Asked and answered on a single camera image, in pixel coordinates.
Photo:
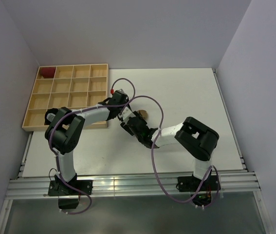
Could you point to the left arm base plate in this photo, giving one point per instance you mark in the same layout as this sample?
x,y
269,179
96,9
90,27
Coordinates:
x,y
68,198

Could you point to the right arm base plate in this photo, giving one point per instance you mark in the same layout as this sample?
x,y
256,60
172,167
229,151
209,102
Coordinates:
x,y
190,184

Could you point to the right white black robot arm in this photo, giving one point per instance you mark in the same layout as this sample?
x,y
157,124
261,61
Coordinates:
x,y
197,138

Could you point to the red rolled sock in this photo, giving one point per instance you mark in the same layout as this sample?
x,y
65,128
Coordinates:
x,y
47,72

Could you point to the aluminium rail frame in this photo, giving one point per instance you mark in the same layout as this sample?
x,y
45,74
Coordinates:
x,y
126,198

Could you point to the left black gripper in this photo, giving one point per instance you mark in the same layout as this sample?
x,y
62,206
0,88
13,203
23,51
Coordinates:
x,y
125,102

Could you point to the wooden compartment tray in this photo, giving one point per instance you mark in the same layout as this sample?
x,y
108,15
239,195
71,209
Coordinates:
x,y
73,86

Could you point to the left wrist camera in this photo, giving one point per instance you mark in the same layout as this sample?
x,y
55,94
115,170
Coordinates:
x,y
119,91

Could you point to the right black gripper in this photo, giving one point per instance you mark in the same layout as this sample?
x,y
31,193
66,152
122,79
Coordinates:
x,y
125,125

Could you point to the brown argyle sock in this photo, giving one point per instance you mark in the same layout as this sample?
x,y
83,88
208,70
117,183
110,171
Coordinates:
x,y
143,114

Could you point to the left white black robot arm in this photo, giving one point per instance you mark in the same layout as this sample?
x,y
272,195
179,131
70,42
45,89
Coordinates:
x,y
65,127

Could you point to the black sock with blue marks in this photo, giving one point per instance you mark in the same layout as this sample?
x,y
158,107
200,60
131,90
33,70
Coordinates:
x,y
50,115

